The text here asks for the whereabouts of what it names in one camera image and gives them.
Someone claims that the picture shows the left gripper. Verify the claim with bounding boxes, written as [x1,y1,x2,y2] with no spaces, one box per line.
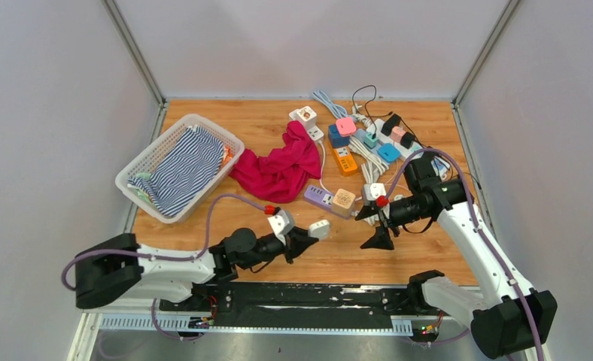
[239,225,318,269]

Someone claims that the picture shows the blue striped cloth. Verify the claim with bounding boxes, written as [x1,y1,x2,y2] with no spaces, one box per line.
[128,126,225,217]

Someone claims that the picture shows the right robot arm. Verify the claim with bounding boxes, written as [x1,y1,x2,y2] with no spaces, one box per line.
[355,148,558,360]

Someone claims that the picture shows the orange power strip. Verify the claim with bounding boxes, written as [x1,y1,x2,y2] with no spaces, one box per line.
[331,146,358,177]

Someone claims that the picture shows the white cube socket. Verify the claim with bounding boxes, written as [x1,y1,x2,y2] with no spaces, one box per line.
[288,106,318,129]

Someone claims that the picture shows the white travel adapter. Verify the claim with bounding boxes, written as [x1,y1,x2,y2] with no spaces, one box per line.
[306,126,324,143]

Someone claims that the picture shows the pink square plug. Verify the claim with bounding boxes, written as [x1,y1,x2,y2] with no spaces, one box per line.
[335,117,357,137]

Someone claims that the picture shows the beige dragon cube adapter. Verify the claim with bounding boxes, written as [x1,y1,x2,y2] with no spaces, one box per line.
[331,188,356,218]

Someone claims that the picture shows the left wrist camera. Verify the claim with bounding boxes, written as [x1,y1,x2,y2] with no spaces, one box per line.
[267,210,295,242]

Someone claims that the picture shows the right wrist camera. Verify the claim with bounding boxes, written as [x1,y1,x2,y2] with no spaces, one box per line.
[361,183,387,205]

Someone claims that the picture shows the cyan square plug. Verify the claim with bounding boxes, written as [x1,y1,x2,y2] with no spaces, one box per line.
[377,144,400,164]

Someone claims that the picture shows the white long power strip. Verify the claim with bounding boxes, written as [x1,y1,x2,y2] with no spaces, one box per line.
[353,115,421,161]

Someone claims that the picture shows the purple USB power strip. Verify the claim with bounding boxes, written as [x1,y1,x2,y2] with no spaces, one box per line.
[303,185,333,211]

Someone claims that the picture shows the magenta cloth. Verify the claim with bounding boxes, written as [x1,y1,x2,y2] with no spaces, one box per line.
[230,120,322,204]

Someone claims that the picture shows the light blue cable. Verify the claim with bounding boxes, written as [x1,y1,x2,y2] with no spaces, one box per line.
[311,89,350,120]

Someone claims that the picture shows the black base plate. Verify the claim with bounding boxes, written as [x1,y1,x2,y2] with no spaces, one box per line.
[159,282,440,329]

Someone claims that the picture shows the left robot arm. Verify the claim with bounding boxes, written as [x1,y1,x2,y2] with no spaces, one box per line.
[63,227,319,311]

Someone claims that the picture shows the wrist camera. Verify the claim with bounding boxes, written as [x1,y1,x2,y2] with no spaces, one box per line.
[361,183,387,205]
[267,210,295,242]

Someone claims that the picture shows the white USB charger plug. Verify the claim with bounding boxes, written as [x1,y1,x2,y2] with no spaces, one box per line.
[308,220,331,240]

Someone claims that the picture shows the blue cube adapter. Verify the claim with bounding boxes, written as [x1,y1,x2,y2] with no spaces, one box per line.
[327,124,347,148]

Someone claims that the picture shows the white plastic basket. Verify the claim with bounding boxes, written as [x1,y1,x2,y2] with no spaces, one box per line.
[115,114,245,224]

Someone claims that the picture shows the coiled white cable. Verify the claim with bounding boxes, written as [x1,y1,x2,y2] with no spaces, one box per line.
[348,137,417,230]

